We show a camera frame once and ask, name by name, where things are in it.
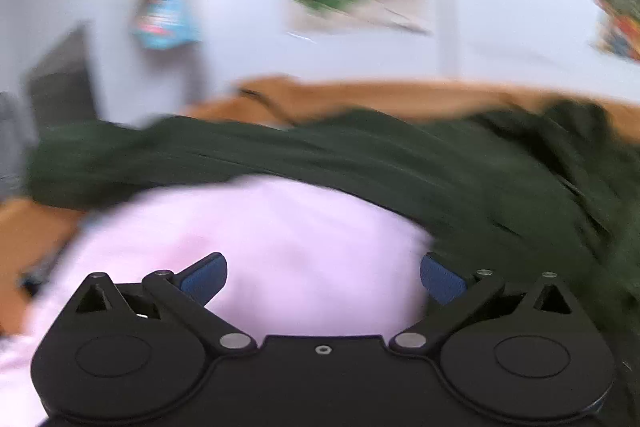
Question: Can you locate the pink bed sheet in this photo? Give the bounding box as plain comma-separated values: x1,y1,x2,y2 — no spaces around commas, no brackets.
1,176,431,426

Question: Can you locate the wooden bed frame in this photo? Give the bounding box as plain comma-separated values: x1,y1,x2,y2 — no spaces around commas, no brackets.
1,76,639,335

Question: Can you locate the dark green corduroy shirt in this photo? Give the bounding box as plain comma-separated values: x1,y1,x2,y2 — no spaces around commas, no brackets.
25,100,639,333

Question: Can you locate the dark wall panel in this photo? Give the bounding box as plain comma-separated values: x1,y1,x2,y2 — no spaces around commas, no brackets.
25,26,99,133

